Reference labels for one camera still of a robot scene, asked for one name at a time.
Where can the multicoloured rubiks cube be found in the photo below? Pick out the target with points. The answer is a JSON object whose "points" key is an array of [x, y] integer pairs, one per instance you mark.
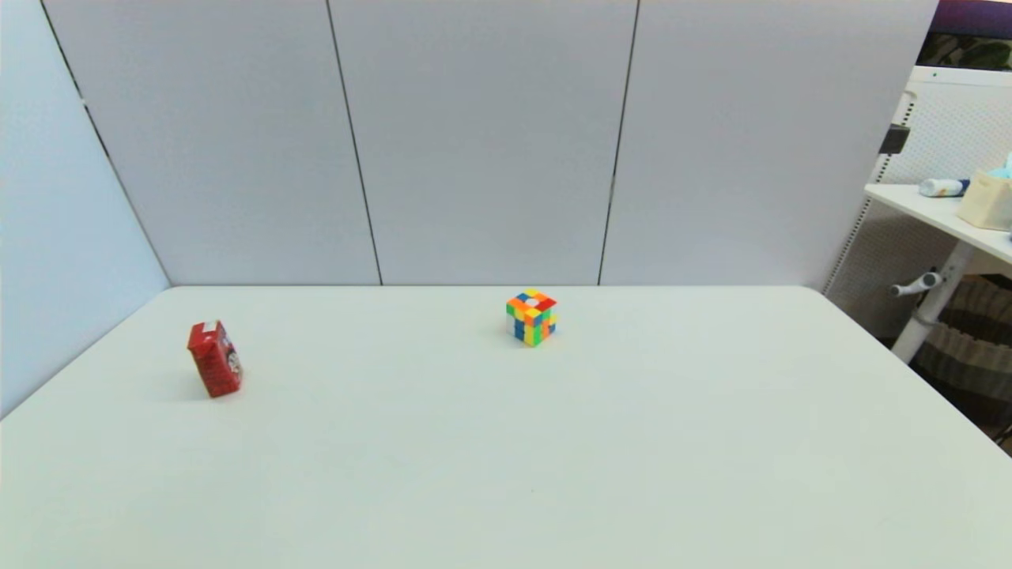
{"points": [[531, 317]]}

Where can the red drink carton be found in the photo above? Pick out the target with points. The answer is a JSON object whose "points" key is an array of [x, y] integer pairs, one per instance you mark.
{"points": [[215, 362]]}

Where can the black clip on pegboard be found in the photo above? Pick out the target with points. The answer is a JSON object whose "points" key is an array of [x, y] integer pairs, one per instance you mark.
{"points": [[894, 140]]}

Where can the white desk leg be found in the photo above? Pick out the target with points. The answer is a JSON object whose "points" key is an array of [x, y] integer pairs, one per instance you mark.
{"points": [[937, 304]]}

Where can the white side desk top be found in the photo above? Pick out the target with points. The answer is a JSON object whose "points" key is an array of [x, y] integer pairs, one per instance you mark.
{"points": [[933, 210]]}

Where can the blue and white bottle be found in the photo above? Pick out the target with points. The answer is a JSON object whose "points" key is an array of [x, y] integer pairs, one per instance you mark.
{"points": [[942, 187]]}

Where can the striped fabric basket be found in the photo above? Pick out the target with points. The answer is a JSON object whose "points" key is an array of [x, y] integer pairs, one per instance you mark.
{"points": [[968, 348]]}

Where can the white perforated pegboard panel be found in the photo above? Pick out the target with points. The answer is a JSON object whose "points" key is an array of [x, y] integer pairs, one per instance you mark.
{"points": [[957, 126]]}

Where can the cream storage box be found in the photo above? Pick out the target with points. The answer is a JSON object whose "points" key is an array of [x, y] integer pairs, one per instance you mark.
{"points": [[985, 202]]}

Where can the teal item behind box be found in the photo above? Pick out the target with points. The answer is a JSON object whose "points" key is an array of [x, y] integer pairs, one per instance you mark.
{"points": [[1004, 170]]}

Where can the dark patterned background screen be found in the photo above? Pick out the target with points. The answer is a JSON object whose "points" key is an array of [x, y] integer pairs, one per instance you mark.
{"points": [[968, 35]]}

